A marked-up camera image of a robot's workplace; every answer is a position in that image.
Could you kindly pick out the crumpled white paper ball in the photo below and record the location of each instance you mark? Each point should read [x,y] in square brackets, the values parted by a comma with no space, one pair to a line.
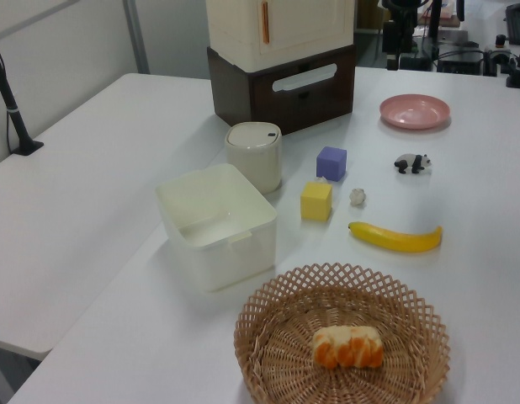
[322,181]
[357,197]

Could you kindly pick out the purple foam cube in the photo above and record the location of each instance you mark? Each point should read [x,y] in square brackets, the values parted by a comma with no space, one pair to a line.
[330,165]

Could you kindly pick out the grey metal partition post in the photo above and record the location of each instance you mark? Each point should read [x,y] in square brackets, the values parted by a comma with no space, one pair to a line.
[138,38]

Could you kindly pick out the black table clamp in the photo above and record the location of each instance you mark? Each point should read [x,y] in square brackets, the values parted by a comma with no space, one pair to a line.
[516,76]

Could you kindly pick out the panda toy figure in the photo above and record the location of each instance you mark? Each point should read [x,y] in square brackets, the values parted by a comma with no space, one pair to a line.
[413,163]

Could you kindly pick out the cream plastic storage box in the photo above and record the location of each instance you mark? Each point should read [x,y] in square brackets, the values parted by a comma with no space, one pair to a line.
[306,25]

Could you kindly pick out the black electronics box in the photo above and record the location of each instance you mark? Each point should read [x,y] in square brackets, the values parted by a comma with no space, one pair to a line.
[460,63]

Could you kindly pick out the black office chair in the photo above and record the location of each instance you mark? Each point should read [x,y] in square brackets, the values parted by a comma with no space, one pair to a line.
[516,21]

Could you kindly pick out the yellow toy banana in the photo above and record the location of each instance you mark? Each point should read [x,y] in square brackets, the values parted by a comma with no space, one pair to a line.
[394,242]

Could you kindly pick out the beige lidded trash can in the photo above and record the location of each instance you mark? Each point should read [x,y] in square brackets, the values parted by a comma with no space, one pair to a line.
[253,164]

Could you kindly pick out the dark brown drawer cabinet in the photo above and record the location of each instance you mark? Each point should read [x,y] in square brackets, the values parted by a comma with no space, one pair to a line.
[235,92]

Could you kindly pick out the yellow foam cube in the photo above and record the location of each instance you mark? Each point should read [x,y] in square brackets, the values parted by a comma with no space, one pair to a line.
[314,204]

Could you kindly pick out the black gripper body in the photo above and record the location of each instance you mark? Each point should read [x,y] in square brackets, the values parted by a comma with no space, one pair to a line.
[396,37]

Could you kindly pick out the emergency stop button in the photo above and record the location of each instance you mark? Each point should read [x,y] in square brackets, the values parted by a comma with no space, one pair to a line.
[501,40]

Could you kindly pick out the orange toy bread loaf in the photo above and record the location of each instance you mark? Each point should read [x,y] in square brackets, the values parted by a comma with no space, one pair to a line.
[348,347]

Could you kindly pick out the black camera stand pole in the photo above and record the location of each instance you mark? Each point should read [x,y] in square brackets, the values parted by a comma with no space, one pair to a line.
[14,118]

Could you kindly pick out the woven wicker basket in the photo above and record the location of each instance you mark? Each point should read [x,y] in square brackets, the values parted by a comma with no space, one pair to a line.
[285,370]

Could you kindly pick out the white open plastic bin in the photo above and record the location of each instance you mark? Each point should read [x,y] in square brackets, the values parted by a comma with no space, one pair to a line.
[243,261]

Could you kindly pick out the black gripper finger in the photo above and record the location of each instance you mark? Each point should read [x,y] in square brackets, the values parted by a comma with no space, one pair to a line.
[390,63]
[396,63]

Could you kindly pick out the pink plastic plate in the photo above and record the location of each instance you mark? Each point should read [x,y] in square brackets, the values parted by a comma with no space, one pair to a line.
[413,111]

